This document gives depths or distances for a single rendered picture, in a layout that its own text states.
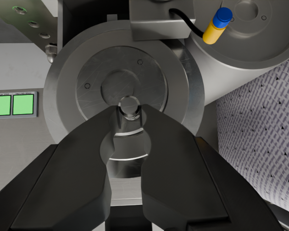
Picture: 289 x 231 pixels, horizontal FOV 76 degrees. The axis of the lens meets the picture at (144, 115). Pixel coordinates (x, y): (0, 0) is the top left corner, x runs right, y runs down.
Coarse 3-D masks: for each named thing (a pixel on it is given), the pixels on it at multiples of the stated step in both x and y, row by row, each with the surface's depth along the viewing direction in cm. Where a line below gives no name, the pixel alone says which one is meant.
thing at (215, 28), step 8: (224, 8) 9; (184, 16) 12; (216, 16) 9; (224, 16) 9; (232, 16) 9; (192, 24) 12; (216, 24) 10; (224, 24) 9; (200, 32) 12; (208, 32) 10; (216, 32) 10; (208, 40) 11; (216, 40) 11
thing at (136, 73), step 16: (112, 48) 15; (128, 48) 15; (96, 64) 15; (112, 64) 15; (128, 64) 15; (144, 64) 15; (80, 80) 15; (96, 80) 15; (112, 80) 15; (128, 80) 15; (144, 80) 15; (160, 80) 15; (80, 96) 15; (96, 96) 15; (112, 96) 15; (144, 96) 15; (160, 96) 15; (80, 112) 15; (96, 112) 15; (128, 128) 14
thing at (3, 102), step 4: (0, 96) 49; (4, 96) 49; (8, 96) 49; (0, 100) 49; (4, 100) 49; (8, 100) 49; (0, 104) 49; (4, 104) 49; (8, 104) 49; (0, 108) 49; (4, 108) 49; (8, 108) 49; (0, 112) 49; (4, 112) 49; (8, 112) 49
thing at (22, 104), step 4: (16, 96) 49; (20, 96) 49; (24, 96) 49; (28, 96) 49; (32, 96) 49; (16, 100) 49; (20, 100) 49; (24, 100) 49; (28, 100) 49; (32, 100) 49; (16, 104) 49; (20, 104) 49; (24, 104) 49; (28, 104) 49; (32, 104) 49; (16, 108) 49; (20, 108) 49; (24, 108) 49; (28, 108) 49; (32, 108) 49; (16, 112) 49; (20, 112) 49; (24, 112) 49; (28, 112) 49; (32, 112) 49
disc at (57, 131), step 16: (96, 32) 18; (64, 48) 17; (176, 48) 17; (192, 64) 17; (48, 80) 17; (192, 80) 17; (48, 96) 17; (192, 96) 17; (48, 112) 17; (192, 112) 17; (48, 128) 17; (64, 128) 16; (192, 128) 16; (112, 160) 16; (128, 160) 16; (144, 160) 16; (112, 176) 16; (128, 176) 16
